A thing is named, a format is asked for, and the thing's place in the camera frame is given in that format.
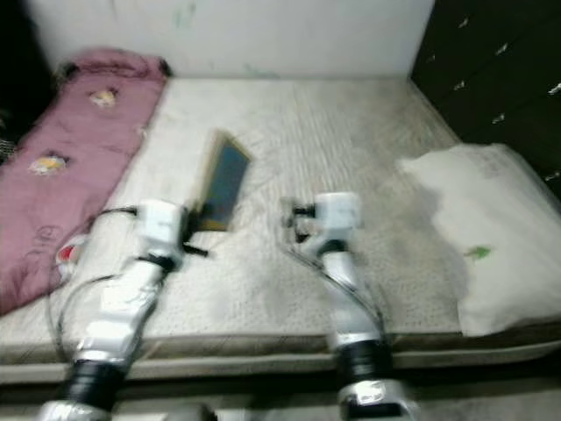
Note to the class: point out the colourful children's book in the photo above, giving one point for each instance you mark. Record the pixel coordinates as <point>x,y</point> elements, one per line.
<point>225,184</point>

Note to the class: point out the white pillow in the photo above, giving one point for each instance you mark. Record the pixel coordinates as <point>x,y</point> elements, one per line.
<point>482,219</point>

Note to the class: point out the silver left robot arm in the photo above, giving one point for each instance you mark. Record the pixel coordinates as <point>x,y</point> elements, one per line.
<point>127,316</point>

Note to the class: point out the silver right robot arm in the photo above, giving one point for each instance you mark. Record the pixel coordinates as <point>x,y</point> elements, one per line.
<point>355,324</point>

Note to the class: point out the white quilted mattress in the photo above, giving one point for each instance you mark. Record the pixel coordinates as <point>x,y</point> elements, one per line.
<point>333,132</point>

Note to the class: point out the pink cartoon print blanket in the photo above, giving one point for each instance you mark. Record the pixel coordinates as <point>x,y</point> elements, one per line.
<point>70,175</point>

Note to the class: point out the silver left robot leg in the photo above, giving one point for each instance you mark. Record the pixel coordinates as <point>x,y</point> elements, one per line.
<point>190,414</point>

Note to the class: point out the black tufted headboard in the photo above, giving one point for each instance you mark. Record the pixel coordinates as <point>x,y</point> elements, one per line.
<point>491,70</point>

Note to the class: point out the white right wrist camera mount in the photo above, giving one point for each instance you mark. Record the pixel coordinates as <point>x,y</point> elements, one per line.
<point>337,215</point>

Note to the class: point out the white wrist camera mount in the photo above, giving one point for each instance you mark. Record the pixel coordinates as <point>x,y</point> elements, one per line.
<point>337,215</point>
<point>159,224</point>

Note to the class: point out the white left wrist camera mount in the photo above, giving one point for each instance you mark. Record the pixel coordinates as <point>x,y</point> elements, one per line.
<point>159,224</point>

